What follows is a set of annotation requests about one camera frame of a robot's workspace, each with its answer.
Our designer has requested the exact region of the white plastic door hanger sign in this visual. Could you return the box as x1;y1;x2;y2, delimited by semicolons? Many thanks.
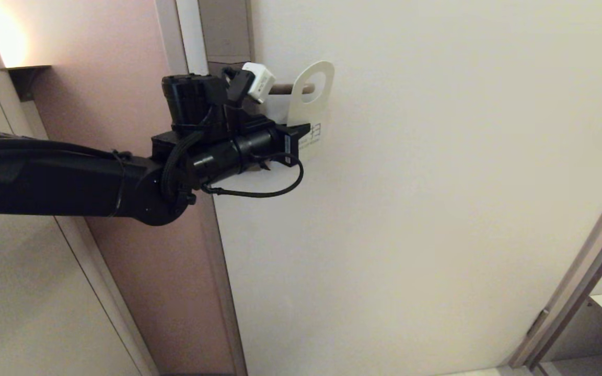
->
286;61;335;153

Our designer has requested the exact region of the brown metal door lock plate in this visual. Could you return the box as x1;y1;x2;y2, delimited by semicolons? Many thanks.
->
198;0;254;77

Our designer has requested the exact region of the white room door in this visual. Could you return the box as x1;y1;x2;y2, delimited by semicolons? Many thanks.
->
176;0;602;376

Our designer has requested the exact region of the grey metal hinge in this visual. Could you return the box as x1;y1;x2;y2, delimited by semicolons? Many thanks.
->
527;310;550;337

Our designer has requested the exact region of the grey wardrobe bottom board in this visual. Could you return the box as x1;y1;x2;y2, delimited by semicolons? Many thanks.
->
540;353;602;376

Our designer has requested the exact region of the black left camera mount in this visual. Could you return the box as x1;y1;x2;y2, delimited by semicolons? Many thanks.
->
223;68;276;137

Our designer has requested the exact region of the beige metal door handle lever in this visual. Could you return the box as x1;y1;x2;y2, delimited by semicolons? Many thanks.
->
270;84;315;96

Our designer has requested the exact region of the thin black camera cable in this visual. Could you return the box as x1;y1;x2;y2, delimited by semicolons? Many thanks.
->
202;152;305;198

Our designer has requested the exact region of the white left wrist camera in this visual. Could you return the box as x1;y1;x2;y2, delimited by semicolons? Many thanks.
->
242;62;275;104

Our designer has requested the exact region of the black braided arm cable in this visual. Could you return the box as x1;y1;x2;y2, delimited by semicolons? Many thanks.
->
161;123;209;202

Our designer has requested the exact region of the dark wall light bracket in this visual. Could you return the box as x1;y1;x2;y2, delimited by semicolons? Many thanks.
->
1;65;52;101

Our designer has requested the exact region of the grey wardrobe frame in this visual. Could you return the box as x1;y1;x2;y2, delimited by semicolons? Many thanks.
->
507;151;602;371

